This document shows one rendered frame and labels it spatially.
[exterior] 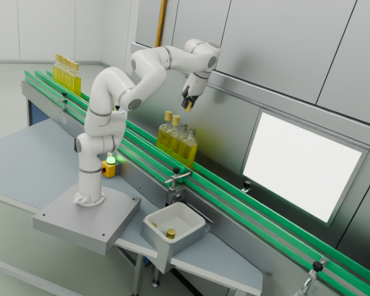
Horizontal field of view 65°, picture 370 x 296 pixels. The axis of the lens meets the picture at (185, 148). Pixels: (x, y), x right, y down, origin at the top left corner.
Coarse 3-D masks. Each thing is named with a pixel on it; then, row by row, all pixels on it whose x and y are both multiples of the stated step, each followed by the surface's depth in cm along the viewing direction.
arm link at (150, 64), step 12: (156, 48) 101; (132, 60) 98; (144, 60) 96; (156, 60) 97; (168, 60) 102; (144, 72) 95; (156, 72) 94; (144, 84) 94; (156, 84) 97; (120, 96) 96; (132, 96) 95; (144, 96) 98; (132, 108) 98
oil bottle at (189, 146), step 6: (186, 138) 137; (186, 144) 136; (192, 144) 135; (186, 150) 137; (192, 150) 137; (180, 156) 140; (186, 156) 138; (192, 156) 139; (180, 162) 141; (186, 162) 138; (192, 162) 141
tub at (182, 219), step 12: (180, 204) 132; (156, 216) 123; (168, 216) 129; (180, 216) 133; (192, 216) 128; (156, 228) 114; (168, 228) 126; (180, 228) 127; (192, 228) 118; (168, 240) 110
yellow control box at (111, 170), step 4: (104, 164) 154; (108, 164) 153; (112, 164) 154; (116, 164) 155; (104, 168) 154; (108, 168) 152; (112, 168) 153; (116, 168) 156; (104, 172) 155; (108, 172) 153; (112, 172) 155; (116, 172) 157; (108, 176) 154; (112, 176) 156
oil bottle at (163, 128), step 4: (160, 128) 147; (164, 128) 145; (168, 128) 145; (160, 132) 147; (164, 132) 145; (160, 136) 148; (164, 136) 146; (160, 140) 148; (164, 140) 147; (156, 144) 151; (160, 144) 149; (160, 148) 150
